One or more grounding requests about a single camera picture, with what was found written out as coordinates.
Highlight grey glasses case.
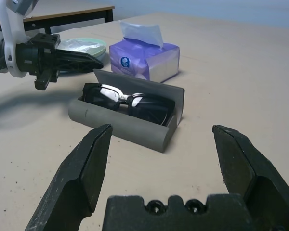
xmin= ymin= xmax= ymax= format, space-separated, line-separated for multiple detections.
xmin=67 ymin=68 xmax=186 ymax=154

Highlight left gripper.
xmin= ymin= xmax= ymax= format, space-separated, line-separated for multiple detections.
xmin=15 ymin=33 xmax=105 ymax=91

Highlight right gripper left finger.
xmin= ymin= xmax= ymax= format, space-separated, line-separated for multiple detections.
xmin=25 ymin=124 xmax=114 ymax=231

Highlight black sunglasses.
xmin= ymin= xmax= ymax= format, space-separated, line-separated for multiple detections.
xmin=82 ymin=82 xmax=176 ymax=127

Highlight beige table black frame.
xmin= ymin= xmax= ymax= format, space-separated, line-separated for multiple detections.
xmin=0 ymin=5 xmax=115 ymax=35

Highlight pale green plate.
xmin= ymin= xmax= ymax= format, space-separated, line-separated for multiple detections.
xmin=60 ymin=36 xmax=107 ymax=59

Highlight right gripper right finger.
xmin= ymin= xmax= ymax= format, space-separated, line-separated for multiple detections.
xmin=211 ymin=125 xmax=289 ymax=231

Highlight purple tissue pack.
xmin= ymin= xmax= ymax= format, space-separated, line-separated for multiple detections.
xmin=108 ymin=20 xmax=181 ymax=83

